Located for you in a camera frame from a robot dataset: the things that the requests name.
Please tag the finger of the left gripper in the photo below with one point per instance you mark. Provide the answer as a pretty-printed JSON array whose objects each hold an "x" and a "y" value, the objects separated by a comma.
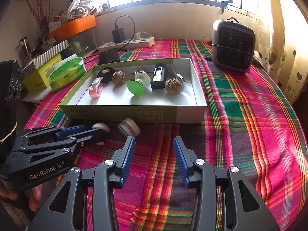
[
  {"x": 79, "y": 141},
  {"x": 48, "y": 134}
]

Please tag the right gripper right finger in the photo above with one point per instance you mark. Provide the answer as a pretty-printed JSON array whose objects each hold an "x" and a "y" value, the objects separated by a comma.
[{"x": 242, "y": 207}]

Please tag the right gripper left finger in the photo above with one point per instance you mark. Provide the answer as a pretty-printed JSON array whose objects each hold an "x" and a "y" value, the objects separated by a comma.
[{"x": 65, "y": 208}]

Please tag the white round knob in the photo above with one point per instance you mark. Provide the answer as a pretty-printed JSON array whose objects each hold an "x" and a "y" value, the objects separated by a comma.
[{"x": 104, "y": 129}]

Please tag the small white round jar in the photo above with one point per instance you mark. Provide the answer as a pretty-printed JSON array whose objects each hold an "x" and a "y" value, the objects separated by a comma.
[{"x": 128, "y": 128}]

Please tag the pink clip with mint cap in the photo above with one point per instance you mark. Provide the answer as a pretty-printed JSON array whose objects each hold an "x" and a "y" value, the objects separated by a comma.
[{"x": 96, "y": 88}]

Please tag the black oval disc with buttons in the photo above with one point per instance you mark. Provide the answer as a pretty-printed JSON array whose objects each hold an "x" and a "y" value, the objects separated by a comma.
[{"x": 106, "y": 75}]

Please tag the brown walnut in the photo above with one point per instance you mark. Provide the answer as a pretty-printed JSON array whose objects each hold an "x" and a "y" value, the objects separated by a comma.
[
  {"x": 118, "y": 77},
  {"x": 173, "y": 86}
]

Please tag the green white spool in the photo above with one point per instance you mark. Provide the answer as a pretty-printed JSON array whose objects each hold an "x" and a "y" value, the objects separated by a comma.
[{"x": 141, "y": 80}]

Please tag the black rectangular device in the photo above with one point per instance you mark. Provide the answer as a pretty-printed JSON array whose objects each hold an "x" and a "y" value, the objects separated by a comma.
[{"x": 159, "y": 77}]

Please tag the small silver usb stick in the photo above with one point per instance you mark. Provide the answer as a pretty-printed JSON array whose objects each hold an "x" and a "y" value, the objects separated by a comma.
[{"x": 177, "y": 76}]

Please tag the white flat package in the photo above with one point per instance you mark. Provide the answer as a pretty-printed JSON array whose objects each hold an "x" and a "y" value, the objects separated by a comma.
[{"x": 37, "y": 96}]

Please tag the yellow cardboard box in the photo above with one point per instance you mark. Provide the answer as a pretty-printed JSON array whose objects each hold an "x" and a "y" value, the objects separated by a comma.
[{"x": 37, "y": 80}]

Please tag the green tissue pack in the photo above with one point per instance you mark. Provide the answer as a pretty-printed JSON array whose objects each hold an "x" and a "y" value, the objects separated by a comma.
[{"x": 65, "y": 72}]

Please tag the striped grey white box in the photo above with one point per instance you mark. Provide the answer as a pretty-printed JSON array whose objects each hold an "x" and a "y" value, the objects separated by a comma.
[{"x": 37, "y": 62}]

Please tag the black smartphone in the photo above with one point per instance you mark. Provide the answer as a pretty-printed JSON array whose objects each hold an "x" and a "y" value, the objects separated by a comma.
[{"x": 109, "y": 56}]

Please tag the plaid pink green cloth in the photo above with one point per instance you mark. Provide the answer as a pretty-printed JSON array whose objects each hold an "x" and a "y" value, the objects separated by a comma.
[{"x": 248, "y": 123}]

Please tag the green white cardboard box tray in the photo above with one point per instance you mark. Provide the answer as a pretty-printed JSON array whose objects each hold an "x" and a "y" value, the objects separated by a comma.
[{"x": 154, "y": 106}]

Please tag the orange plastic bin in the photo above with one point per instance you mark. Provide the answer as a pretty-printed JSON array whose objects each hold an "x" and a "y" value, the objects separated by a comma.
[{"x": 72, "y": 28}]

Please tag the black charger adapter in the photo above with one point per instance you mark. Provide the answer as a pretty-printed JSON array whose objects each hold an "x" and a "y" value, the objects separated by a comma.
[{"x": 118, "y": 34}]

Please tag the white power strip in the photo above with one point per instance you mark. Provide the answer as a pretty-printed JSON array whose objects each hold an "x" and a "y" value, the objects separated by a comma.
[{"x": 127, "y": 44}]

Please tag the red berry branches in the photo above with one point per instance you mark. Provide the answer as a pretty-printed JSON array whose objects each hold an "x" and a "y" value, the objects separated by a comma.
[{"x": 42, "y": 13}]

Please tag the heart pattern curtain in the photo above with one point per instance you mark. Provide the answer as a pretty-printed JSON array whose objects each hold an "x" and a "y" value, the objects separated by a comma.
[{"x": 282, "y": 45}]

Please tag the small grey desk heater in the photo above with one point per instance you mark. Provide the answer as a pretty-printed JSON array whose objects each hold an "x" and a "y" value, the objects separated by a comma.
[{"x": 232, "y": 44}]

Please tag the black window latch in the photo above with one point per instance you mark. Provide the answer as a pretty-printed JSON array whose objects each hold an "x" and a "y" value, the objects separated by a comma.
[{"x": 224, "y": 4}]

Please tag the white plug with cable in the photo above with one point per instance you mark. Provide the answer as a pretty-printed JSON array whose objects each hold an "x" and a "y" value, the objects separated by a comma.
[{"x": 140, "y": 34}]

